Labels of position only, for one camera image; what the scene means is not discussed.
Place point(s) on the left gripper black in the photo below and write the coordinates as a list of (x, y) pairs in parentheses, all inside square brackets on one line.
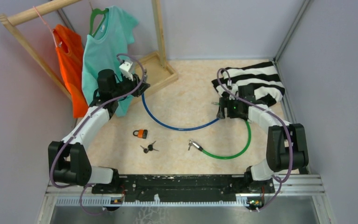
[(142, 87)]

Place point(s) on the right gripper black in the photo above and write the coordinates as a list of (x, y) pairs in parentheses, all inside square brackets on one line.
[(225, 102)]

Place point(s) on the blue cable lock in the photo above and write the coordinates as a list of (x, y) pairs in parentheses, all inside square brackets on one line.
[(186, 103)]

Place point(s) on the orange padlock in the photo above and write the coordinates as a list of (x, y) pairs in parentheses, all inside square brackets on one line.
[(141, 133)]

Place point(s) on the green cable lock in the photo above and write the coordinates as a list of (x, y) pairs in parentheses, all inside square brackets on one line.
[(227, 149)]

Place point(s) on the black keys bunch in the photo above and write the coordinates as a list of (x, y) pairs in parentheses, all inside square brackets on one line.
[(149, 148)]

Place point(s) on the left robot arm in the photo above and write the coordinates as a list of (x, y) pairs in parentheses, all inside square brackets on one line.
[(68, 161)]

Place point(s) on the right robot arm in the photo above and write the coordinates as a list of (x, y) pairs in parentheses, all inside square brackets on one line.
[(286, 142)]

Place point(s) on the wooden clothes rack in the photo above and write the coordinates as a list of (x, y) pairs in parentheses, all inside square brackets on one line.
[(160, 72)]

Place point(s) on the black white striped cloth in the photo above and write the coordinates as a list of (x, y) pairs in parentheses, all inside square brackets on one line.
[(263, 77)]

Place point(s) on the teal t-shirt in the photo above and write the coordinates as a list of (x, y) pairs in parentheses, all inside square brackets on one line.
[(100, 53)]

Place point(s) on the orange garment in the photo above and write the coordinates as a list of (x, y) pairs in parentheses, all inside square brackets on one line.
[(70, 58)]

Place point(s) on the pink hanger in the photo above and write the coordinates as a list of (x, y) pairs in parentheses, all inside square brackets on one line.
[(48, 26)]

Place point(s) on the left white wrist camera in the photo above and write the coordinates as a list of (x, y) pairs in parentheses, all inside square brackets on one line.
[(126, 68)]

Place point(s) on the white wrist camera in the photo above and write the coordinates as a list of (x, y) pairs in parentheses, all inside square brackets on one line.
[(126, 68), (230, 85)]

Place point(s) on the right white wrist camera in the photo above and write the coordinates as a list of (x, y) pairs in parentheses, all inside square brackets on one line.
[(230, 85)]

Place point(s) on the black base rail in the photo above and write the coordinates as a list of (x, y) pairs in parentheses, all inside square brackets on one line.
[(184, 188)]

